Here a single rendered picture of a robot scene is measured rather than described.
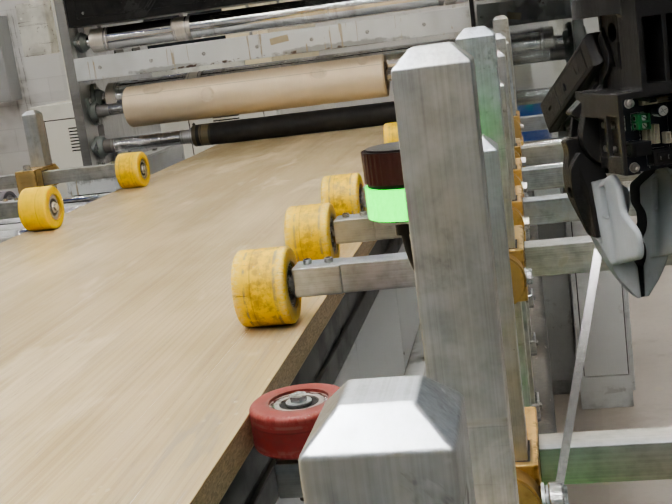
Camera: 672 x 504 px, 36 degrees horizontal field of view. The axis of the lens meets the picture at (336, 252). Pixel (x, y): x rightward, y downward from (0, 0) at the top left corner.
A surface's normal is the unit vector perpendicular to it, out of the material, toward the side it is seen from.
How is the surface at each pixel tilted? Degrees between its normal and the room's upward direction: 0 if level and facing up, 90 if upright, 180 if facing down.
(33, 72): 90
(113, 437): 0
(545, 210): 90
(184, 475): 0
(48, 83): 90
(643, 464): 90
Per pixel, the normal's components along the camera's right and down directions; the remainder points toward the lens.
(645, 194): 0.18, 0.16
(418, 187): -0.17, 0.22
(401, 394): -0.13, -0.97
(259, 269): -0.21, -0.41
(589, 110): -0.98, 0.16
